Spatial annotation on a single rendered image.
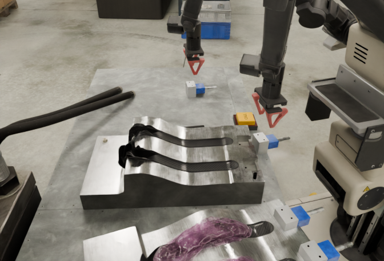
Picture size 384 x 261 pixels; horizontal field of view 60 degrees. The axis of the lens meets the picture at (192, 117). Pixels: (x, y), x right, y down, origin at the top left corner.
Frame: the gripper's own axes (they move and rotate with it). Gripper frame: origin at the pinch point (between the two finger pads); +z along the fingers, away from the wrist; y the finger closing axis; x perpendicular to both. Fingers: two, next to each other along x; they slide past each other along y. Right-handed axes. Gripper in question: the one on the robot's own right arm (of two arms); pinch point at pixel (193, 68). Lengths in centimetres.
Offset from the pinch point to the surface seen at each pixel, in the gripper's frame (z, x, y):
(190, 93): 10.2, -1.7, 2.6
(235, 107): 12.3, 15.0, 13.6
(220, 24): 77, 84, -255
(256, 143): 8.2, 13.3, 41.4
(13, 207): 14, -63, 50
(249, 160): 4, 6, 54
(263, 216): 6, 4, 72
